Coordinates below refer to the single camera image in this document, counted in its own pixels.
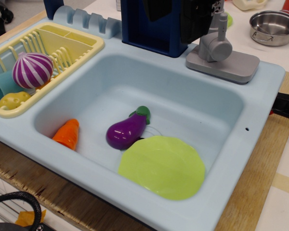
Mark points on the teal plastic cup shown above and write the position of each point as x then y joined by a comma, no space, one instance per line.
7,84

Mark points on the orange toy carrot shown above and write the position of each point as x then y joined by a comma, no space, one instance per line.
68,134

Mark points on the yellow dish rack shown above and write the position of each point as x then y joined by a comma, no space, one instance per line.
68,48

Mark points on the light blue toy sink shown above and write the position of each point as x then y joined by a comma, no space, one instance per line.
223,121

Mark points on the grey toy faucet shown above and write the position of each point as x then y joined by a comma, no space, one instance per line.
238,67

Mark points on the black clamp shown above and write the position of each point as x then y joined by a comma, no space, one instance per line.
281,105

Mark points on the purple striped toy onion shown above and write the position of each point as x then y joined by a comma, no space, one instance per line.
32,70

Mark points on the cream plastic toy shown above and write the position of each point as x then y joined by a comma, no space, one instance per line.
245,5

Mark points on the grey faucet lever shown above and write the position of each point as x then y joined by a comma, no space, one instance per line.
224,47

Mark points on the dark blue plastic box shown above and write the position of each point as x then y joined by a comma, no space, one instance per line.
161,36

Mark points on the lime green plastic plate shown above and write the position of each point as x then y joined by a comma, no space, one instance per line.
166,166

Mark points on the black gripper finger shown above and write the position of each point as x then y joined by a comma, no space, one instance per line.
196,17
156,9

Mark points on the green plastic object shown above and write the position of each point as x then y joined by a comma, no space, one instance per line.
229,20

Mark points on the stainless steel pot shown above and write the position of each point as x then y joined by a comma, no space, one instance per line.
270,28

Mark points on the purple toy eggplant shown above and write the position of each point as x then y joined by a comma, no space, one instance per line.
125,133

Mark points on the yellow toy potato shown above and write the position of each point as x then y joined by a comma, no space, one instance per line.
13,100

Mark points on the dark blue post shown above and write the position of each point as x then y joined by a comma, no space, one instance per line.
51,6

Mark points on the orange tape piece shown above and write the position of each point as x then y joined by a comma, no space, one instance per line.
25,218

